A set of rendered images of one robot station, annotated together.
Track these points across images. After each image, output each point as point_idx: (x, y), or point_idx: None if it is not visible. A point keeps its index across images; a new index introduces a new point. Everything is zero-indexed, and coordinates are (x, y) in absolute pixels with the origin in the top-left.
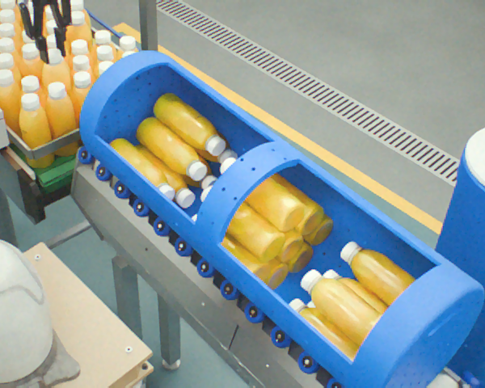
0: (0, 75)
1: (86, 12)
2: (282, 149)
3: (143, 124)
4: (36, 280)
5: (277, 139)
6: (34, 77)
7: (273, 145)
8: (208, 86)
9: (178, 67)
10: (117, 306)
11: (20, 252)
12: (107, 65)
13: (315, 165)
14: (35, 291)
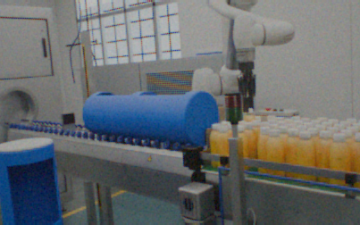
0: (272, 115)
1: (268, 139)
2: (136, 94)
3: None
4: (193, 79)
5: (138, 96)
6: (255, 117)
7: (139, 93)
8: (165, 98)
9: (179, 95)
10: None
11: (196, 73)
12: (225, 121)
13: (125, 97)
14: (192, 79)
